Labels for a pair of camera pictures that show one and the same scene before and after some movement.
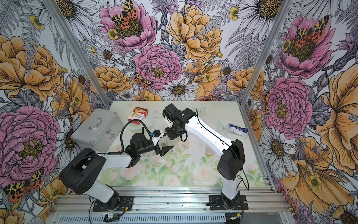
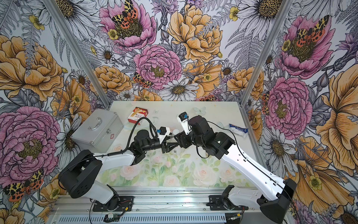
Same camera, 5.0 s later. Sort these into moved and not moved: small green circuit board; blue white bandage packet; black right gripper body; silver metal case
Moved: black right gripper body
Not moved: silver metal case; blue white bandage packet; small green circuit board
